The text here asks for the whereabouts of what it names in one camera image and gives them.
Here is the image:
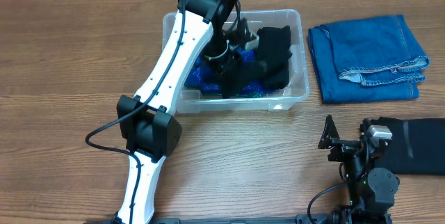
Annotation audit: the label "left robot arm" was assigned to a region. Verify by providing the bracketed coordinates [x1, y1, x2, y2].
[112, 0, 238, 223]

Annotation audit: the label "black garment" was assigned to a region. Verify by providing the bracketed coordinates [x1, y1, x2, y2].
[371, 117, 444, 175]

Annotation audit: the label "black cloth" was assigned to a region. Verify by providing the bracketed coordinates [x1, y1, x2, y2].
[257, 25, 292, 90]
[220, 61, 268, 99]

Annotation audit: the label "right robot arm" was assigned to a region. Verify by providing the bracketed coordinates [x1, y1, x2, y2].
[318, 115, 400, 224]

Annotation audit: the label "blue sequin fabric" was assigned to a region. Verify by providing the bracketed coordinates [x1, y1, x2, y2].
[185, 48, 276, 99]

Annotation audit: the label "blue denim jeans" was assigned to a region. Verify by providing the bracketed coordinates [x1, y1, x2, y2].
[307, 15, 430, 104]

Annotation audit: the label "clear plastic storage bin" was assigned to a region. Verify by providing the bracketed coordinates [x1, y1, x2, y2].
[177, 9, 309, 113]

